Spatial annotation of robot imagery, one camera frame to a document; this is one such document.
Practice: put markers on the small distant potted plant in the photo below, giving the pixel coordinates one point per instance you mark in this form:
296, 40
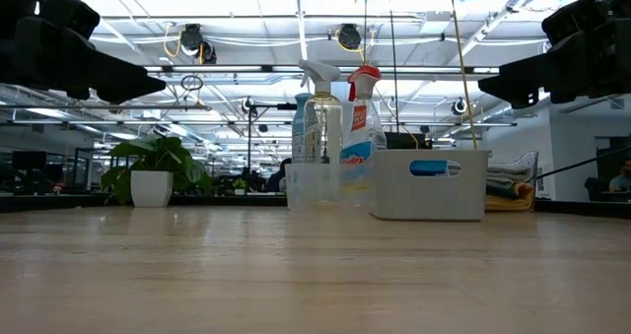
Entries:
239, 183

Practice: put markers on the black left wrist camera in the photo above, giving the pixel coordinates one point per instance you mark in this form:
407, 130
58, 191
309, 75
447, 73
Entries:
69, 14

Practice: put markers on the light blue air freshener bottle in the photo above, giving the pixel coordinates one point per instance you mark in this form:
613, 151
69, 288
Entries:
298, 127

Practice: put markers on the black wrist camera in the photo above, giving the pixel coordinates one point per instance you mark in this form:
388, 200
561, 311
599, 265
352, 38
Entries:
572, 21
69, 14

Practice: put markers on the large clear plastic bin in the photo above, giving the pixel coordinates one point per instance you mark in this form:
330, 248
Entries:
527, 159

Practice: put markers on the black desk monitor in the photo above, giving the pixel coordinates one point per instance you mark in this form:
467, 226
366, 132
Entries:
29, 159

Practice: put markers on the dark green cloth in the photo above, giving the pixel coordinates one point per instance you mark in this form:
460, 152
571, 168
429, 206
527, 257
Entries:
498, 192

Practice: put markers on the blue kitchen sponge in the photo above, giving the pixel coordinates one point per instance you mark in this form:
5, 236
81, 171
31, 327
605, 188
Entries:
429, 168

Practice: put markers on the grey plastic bin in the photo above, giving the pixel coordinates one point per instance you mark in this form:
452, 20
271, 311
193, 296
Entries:
429, 201

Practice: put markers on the person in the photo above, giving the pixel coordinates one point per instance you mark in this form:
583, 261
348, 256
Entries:
278, 179
622, 179

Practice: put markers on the Windex spray bottle red trigger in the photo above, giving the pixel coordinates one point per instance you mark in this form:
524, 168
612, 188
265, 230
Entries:
362, 127

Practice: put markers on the black office chair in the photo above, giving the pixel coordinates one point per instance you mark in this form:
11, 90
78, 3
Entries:
596, 188

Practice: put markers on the green potted plant white pot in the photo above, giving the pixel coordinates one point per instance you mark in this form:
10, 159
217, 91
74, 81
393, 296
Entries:
153, 183

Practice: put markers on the small clear plastic bin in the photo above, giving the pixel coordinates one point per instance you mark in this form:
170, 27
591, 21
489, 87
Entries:
315, 191

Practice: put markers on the black light stand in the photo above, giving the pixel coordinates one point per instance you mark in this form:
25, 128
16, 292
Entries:
276, 106

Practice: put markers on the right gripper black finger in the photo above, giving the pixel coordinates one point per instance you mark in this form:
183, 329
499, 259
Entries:
527, 80

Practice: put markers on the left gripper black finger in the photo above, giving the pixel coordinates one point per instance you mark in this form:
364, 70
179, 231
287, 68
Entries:
113, 78

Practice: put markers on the clear spray bottle white trigger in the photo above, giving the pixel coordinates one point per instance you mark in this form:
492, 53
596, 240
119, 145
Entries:
323, 122

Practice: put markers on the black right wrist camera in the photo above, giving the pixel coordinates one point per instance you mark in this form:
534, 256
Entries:
572, 21

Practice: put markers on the black monitor screen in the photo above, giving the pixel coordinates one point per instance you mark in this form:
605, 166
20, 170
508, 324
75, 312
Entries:
404, 141

